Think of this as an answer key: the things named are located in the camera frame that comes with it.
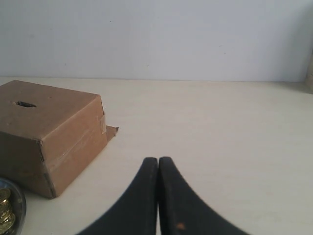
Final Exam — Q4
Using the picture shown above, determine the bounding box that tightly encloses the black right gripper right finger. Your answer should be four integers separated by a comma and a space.
158, 157, 247, 235

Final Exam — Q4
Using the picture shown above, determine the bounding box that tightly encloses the brown cardboard box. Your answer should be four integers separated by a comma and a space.
0, 80, 118, 199

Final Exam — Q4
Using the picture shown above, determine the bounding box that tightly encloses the round silver metal tray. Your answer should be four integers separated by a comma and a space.
0, 178, 26, 235

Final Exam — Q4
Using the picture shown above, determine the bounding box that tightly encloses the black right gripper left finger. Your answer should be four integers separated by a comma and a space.
79, 157, 158, 235

